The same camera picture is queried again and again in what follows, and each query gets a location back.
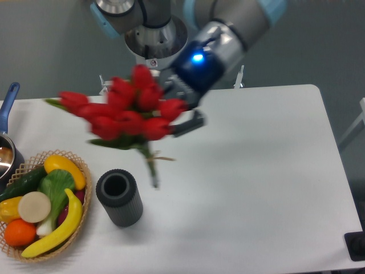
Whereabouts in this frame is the red tulip bouquet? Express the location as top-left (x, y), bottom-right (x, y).
top-left (45, 65), bottom-right (188, 188)

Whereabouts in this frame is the dark red vegetable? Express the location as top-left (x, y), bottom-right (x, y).
top-left (57, 190), bottom-right (85, 227)

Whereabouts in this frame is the black device at table edge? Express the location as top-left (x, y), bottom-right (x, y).
top-left (344, 231), bottom-right (364, 261)

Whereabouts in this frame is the woven wicker basket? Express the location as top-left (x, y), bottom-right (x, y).
top-left (1, 150), bottom-right (92, 263)

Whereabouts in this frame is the yellow banana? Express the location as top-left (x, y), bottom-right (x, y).
top-left (21, 188), bottom-right (83, 259)

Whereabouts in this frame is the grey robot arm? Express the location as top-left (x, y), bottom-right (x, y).
top-left (90, 1), bottom-right (286, 136)

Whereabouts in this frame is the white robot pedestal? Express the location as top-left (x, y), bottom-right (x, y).
top-left (98, 14), bottom-right (245, 96)

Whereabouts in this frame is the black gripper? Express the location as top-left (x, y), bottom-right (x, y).
top-left (160, 39), bottom-right (225, 138)

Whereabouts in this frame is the orange fruit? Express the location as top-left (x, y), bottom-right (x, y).
top-left (4, 219), bottom-right (36, 247)

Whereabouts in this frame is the blue handled saucepan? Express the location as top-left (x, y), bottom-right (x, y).
top-left (1, 82), bottom-right (25, 192)

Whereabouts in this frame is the dark grey ribbed vase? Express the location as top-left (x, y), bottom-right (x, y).
top-left (96, 169), bottom-right (143, 227)

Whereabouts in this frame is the green cucumber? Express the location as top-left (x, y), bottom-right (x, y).
top-left (1, 166), bottom-right (47, 202)

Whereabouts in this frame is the green bok choy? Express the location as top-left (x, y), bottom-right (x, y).
top-left (36, 169), bottom-right (75, 238)

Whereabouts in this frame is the yellow bell pepper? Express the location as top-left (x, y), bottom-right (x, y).
top-left (1, 196), bottom-right (22, 223)

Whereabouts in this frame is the white frame at right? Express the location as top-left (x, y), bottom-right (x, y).
top-left (338, 98), bottom-right (364, 152)

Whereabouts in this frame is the beige round disc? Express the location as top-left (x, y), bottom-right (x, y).
top-left (18, 191), bottom-right (51, 223)

